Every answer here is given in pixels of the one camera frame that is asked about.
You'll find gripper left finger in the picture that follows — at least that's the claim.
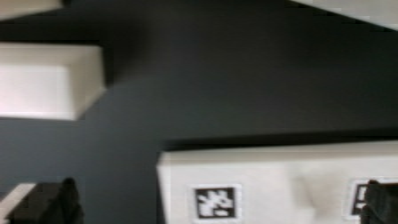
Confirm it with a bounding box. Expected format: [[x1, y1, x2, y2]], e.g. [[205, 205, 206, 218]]
[[0, 178, 82, 224]]

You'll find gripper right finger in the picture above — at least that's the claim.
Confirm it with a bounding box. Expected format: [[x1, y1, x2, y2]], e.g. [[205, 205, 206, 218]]
[[361, 180, 398, 224]]

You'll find white cabinet door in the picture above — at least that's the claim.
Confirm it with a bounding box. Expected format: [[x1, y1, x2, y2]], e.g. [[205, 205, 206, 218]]
[[157, 141, 398, 224], [292, 0, 398, 31]]

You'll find white cabinet body box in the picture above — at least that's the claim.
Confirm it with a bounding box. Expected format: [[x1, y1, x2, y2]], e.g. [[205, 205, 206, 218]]
[[0, 42, 107, 120]]

